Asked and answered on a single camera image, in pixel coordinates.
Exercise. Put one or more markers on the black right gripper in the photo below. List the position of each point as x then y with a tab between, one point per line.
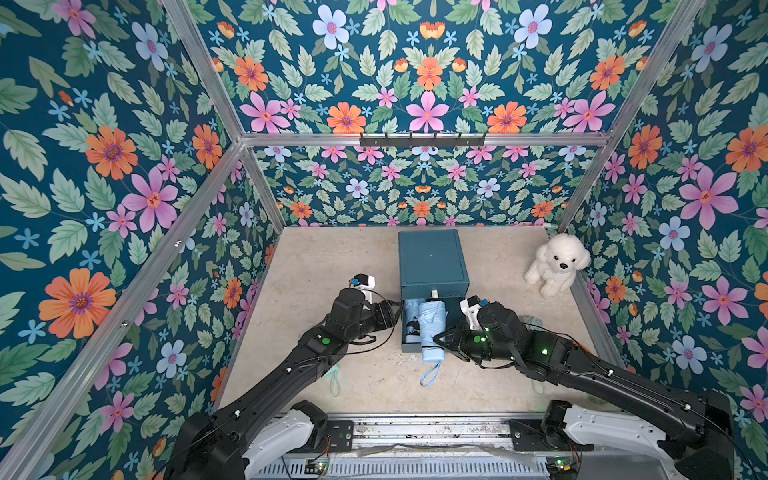
455	339

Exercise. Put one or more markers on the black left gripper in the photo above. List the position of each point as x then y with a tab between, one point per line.
384	307

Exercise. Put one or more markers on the light blue umbrella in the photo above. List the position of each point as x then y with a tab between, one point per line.
432	321
411	330

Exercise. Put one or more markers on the mint green umbrella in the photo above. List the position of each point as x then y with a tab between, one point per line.
334	381
533	325

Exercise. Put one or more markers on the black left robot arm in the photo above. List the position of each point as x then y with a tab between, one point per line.
265	423

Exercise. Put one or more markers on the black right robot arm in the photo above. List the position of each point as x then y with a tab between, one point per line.
696	428

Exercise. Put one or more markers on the teal drawer cabinet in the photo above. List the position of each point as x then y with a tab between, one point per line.
432	267

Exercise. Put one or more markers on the white plush dog toy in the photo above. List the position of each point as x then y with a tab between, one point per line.
557	263

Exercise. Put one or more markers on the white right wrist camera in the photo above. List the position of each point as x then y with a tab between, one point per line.
471	307

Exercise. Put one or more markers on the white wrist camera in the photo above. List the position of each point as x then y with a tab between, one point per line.
471	307
363	282

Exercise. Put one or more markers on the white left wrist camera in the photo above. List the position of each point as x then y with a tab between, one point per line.
363	282

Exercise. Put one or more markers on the aluminium front rail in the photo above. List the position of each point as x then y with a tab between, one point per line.
477	447

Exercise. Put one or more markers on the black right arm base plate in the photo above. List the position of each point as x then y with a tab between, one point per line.
527	436

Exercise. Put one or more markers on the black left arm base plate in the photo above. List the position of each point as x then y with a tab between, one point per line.
331	436

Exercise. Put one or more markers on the black wall hook rail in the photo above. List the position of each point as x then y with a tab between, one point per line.
410	140

